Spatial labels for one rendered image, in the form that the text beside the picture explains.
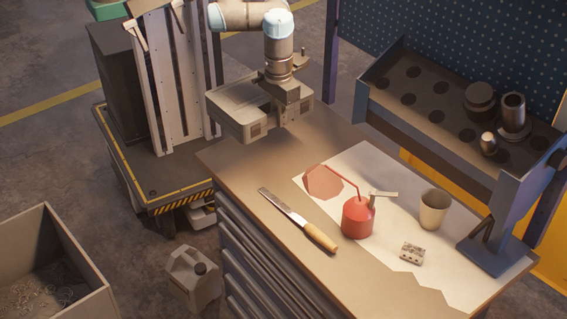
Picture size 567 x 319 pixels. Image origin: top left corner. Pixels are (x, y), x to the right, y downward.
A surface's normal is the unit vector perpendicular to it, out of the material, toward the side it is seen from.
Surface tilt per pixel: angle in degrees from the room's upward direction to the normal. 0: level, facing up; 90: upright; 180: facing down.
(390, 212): 0
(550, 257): 90
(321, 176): 16
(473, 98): 27
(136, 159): 0
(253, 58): 0
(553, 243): 90
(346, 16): 90
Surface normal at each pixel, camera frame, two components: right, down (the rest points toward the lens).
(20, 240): 0.65, 0.50
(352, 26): -0.79, 0.40
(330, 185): 0.29, -0.44
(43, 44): 0.00, -0.75
